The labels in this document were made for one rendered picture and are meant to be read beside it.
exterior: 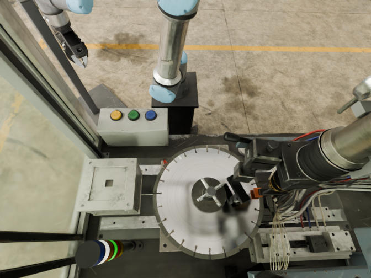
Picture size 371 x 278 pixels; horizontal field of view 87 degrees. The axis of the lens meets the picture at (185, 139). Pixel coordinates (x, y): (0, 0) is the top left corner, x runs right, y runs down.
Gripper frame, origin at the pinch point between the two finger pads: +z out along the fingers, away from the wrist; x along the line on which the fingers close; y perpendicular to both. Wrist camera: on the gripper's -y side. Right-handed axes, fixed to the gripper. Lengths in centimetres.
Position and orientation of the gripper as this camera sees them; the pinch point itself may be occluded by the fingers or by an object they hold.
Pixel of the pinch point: (84, 66)
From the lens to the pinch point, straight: 107.2
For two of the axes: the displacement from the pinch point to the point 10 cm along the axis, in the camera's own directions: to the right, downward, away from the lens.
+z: -0.4, 4.5, 8.9
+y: -6.6, -6.8, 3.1
